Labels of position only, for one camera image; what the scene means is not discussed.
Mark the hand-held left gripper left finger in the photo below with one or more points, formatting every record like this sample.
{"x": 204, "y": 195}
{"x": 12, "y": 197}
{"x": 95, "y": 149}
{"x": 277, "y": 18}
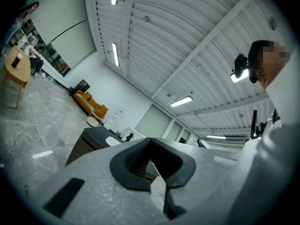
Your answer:
{"x": 98, "y": 172}

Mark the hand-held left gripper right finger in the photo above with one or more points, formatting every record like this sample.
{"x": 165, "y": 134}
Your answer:
{"x": 206, "y": 172}

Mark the white sink basin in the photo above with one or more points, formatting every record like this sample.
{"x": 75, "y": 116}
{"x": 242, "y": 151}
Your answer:
{"x": 113, "y": 141}

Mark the black sink counter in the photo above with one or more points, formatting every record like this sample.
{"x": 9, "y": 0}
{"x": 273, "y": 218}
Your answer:
{"x": 96, "y": 132}

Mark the black faucet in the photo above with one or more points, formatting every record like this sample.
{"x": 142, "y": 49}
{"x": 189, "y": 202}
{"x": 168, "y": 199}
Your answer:
{"x": 129, "y": 137}

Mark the white round chair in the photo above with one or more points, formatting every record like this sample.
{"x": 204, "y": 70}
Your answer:
{"x": 93, "y": 122}

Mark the orange sofa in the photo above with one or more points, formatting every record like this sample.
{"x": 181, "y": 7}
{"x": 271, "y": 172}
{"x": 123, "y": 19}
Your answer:
{"x": 91, "y": 103}

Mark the black box cabinet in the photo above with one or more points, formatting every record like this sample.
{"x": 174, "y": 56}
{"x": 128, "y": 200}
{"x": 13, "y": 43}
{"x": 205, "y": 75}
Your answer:
{"x": 80, "y": 87}

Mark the person's white shirt torso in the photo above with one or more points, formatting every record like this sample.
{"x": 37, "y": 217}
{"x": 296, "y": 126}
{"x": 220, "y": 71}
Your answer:
{"x": 284, "y": 95}

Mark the person's head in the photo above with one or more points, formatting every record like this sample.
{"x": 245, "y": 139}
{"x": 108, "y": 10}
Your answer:
{"x": 269, "y": 64}

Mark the round wooden table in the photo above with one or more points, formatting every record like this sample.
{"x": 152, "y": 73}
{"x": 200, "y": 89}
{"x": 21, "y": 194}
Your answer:
{"x": 17, "y": 67}

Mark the white roller blind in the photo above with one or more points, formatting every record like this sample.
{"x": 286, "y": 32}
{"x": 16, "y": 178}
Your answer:
{"x": 63, "y": 20}

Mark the black head camera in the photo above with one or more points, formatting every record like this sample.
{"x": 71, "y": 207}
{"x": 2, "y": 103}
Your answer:
{"x": 241, "y": 64}

